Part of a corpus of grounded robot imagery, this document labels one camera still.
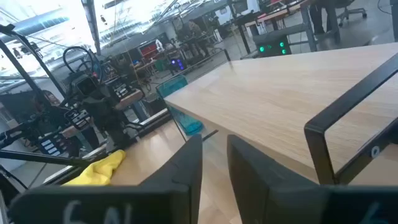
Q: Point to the black computer green lights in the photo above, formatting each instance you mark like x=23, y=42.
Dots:
x=273, y=42

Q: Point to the red box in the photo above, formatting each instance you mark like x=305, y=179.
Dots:
x=148, y=49

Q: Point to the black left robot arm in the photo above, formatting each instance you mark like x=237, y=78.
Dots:
x=104, y=116

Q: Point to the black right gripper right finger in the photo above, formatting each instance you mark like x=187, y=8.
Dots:
x=267, y=193

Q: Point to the blue transparent tumbler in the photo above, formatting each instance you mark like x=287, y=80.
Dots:
x=174, y=87

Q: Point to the yellow cloth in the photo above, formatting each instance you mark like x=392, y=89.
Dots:
x=99, y=171

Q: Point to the person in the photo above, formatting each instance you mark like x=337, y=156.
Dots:
x=317, y=15
x=196, y=31

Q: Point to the wooden table with black frame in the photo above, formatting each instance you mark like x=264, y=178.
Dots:
x=280, y=99

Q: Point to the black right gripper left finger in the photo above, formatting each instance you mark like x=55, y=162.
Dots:
x=168, y=193

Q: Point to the black computer purple lights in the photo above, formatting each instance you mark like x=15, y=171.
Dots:
x=178, y=64

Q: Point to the grey office chair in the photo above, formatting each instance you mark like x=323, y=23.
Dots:
x=353, y=12

